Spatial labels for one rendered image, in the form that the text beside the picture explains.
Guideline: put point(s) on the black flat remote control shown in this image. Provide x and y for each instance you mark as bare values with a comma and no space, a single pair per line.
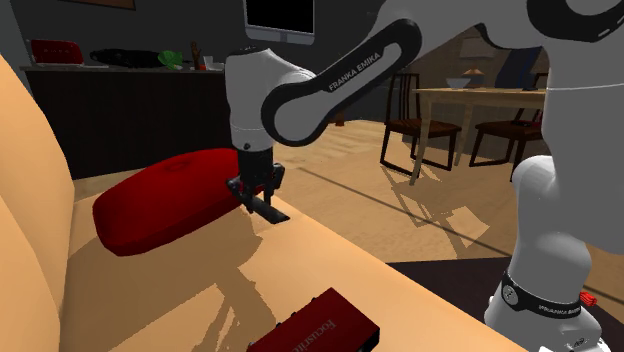
272,213

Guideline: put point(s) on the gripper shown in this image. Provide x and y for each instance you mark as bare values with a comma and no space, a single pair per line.
256,166

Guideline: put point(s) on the red rectangular box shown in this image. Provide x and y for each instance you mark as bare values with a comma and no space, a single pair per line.
317,326

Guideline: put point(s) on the dark sideboard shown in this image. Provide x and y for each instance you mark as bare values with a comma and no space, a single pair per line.
126,117

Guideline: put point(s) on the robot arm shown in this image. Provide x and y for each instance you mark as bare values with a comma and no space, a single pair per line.
253,92

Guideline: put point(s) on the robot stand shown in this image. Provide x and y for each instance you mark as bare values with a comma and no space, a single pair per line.
438,285

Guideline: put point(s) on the red cushion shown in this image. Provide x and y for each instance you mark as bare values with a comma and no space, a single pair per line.
166,204

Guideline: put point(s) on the beige sofa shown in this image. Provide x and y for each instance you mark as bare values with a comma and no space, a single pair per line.
161,292

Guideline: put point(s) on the silver-framed black monitor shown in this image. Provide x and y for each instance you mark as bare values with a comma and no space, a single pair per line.
280,14

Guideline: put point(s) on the wooden dining table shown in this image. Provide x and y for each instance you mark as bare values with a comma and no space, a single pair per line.
468,96

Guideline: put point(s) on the dark wooden chair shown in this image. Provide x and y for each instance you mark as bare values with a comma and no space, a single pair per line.
419,128
502,131

